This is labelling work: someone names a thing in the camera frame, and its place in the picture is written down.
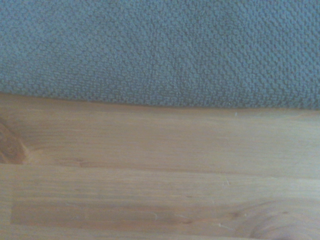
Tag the grey terry towel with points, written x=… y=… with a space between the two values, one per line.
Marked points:
x=160 y=50

